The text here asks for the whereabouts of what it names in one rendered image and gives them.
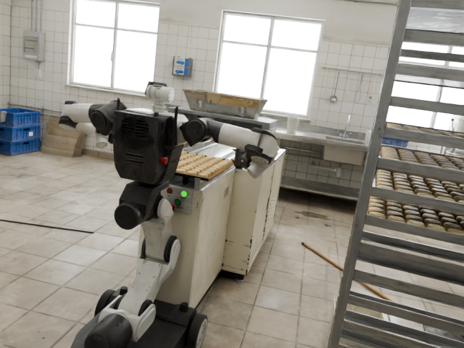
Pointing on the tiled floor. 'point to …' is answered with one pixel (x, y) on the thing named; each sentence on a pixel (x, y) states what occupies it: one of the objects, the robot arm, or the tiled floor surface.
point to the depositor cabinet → (249, 215)
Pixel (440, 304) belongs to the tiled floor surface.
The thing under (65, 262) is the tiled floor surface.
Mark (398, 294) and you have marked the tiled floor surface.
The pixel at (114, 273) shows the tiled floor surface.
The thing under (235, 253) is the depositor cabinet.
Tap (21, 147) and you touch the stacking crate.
